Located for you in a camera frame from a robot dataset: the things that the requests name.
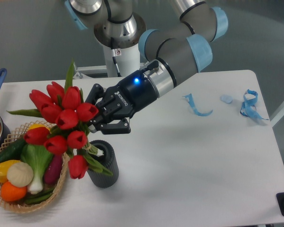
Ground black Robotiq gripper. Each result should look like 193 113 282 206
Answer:
85 69 158 135

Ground red tulip bouquet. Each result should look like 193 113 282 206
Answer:
9 62 100 179

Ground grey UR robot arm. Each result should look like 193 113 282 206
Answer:
65 0 229 134

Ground dark grey ribbed vase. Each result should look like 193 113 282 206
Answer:
88 140 119 188

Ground blue curled ribbon strip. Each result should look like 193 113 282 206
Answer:
183 93 213 117

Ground purple sweet potato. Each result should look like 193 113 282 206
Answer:
44 155 62 184

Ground green bok choy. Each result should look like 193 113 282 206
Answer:
21 144 53 195

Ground woven wicker basket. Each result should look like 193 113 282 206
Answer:
0 122 70 214

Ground dark green cucumber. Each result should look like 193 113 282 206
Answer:
0 138 27 163

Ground light blue cap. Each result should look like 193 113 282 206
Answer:
220 95 233 104

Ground green bean pods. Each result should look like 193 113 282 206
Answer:
24 188 54 205

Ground yellow bell pepper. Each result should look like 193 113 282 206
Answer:
0 160 20 183

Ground orange fruit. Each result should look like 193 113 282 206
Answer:
0 181 27 202

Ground blue tangled ribbon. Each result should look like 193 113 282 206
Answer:
240 89 269 120

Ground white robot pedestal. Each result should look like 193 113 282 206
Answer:
72 44 154 79

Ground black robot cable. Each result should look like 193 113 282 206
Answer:
109 37 122 78

